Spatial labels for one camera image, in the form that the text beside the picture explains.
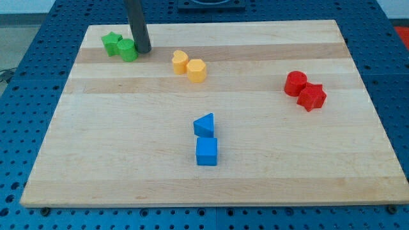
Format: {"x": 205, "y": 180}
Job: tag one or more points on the yellow hexagon block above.
{"x": 196, "y": 70}

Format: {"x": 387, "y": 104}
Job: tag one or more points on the blue triangle block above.
{"x": 204, "y": 126}

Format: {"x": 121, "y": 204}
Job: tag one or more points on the blue cube block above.
{"x": 206, "y": 151}

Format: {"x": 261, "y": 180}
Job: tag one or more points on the wooden board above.
{"x": 217, "y": 114}

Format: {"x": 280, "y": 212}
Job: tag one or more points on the yellow heart block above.
{"x": 180, "y": 60}

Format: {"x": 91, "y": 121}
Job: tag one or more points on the red cylinder block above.
{"x": 295, "y": 82}

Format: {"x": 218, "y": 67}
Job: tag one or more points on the green cylinder block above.
{"x": 127, "y": 50}

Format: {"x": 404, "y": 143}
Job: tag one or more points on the red star block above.
{"x": 312, "y": 96}

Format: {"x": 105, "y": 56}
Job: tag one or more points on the green star block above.
{"x": 110, "y": 42}

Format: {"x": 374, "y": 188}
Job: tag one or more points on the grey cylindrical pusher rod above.
{"x": 138, "y": 26}

